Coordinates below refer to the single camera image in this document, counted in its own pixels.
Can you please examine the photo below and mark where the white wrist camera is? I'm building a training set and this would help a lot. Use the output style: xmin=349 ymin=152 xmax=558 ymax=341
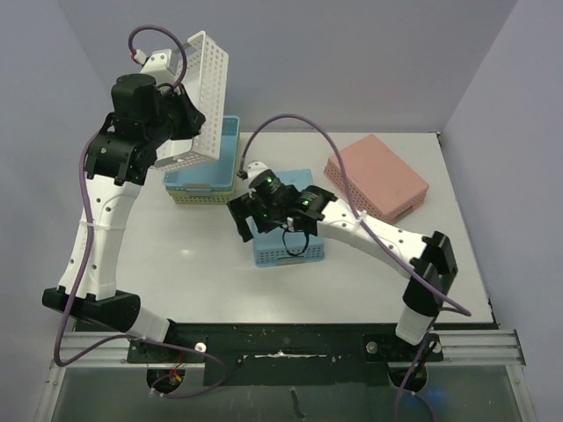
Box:
xmin=237 ymin=161 xmax=269 ymax=186
xmin=131 ymin=48 xmax=178 ymax=84

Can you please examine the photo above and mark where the pink plastic basket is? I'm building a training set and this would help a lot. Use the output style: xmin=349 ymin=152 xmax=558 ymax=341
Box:
xmin=340 ymin=135 xmax=429 ymax=224

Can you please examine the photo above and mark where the blue plastic basket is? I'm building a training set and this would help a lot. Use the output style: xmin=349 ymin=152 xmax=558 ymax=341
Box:
xmin=252 ymin=169 xmax=327 ymax=268
xmin=163 ymin=115 xmax=240 ymax=196

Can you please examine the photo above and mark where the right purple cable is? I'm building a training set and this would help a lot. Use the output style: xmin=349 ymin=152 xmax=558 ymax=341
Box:
xmin=237 ymin=114 xmax=472 ymax=418

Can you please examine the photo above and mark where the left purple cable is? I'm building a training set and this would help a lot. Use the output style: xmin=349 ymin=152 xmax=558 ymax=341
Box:
xmin=52 ymin=26 xmax=230 ymax=399

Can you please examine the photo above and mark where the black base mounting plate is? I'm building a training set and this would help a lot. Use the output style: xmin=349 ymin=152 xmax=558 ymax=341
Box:
xmin=127 ymin=324 xmax=419 ymax=387

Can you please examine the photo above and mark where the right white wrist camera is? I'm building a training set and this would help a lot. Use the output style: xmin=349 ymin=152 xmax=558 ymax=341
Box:
xmin=237 ymin=161 xmax=269 ymax=186

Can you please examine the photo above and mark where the white plastic basket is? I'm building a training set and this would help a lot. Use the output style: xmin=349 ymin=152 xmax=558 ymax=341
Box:
xmin=153 ymin=31 xmax=229 ymax=171

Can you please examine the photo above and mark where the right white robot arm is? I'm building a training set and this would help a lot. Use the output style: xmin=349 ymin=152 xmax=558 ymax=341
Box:
xmin=228 ymin=168 xmax=457 ymax=360

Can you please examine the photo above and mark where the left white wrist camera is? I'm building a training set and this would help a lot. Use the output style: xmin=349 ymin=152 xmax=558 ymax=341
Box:
xmin=131 ymin=48 xmax=178 ymax=84

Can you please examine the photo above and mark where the purple cable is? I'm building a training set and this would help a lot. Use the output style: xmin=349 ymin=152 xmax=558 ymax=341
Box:
xmin=237 ymin=114 xmax=472 ymax=418
xmin=52 ymin=26 xmax=230 ymax=399

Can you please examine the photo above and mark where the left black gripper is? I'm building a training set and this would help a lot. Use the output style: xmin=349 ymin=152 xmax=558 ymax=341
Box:
xmin=145 ymin=84 xmax=205 ymax=148

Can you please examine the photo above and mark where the aluminium frame rail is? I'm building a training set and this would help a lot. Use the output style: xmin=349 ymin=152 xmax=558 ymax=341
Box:
xmin=60 ymin=330 xmax=525 ymax=369

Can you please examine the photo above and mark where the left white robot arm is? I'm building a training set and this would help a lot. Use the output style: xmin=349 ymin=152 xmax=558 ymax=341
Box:
xmin=42 ymin=74 xmax=206 ymax=361

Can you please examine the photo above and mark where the green plastic basket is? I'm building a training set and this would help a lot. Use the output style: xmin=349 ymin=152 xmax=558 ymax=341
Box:
xmin=166 ymin=189 xmax=235 ymax=205

